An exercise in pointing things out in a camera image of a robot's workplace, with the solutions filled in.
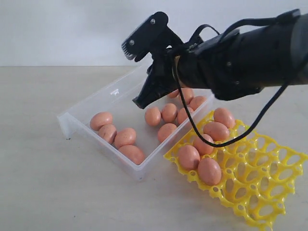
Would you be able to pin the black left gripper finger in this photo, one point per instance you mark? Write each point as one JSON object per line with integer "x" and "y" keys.
{"x": 155, "y": 87}

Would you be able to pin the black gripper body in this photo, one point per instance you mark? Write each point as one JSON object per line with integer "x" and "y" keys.
{"x": 160, "y": 73}

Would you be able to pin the brown egg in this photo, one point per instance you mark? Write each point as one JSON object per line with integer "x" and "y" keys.
{"x": 188, "y": 95}
{"x": 209, "y": 171}
{"x": 133, "y": 153}
{"x": 126, "y": 136}
{"x": 224, "y": 116}
{"x": 197, "y": 102}
{"x": 169, "y": 112}
{"x": 181, "y": 116}
{"x": 202, "y": 147}
{"x": 152, "y": 116}
{"x": 173, "y": 94}
{"x": 165, "y": 131}
{"x": 101, "y": 119}
{"x": 108, "y": 133}
{"x": 188, "y": 157}
{"x": 217, "y": 131}

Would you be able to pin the yellow plastic egg tray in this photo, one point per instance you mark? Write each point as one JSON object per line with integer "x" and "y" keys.
{"x": 257, "y": 176}

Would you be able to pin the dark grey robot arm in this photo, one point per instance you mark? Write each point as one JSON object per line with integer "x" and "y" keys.
{"x": 249, "y": 56}

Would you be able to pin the clear plastic bin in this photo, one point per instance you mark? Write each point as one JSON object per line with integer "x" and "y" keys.
{"x": 116, "y": 98}

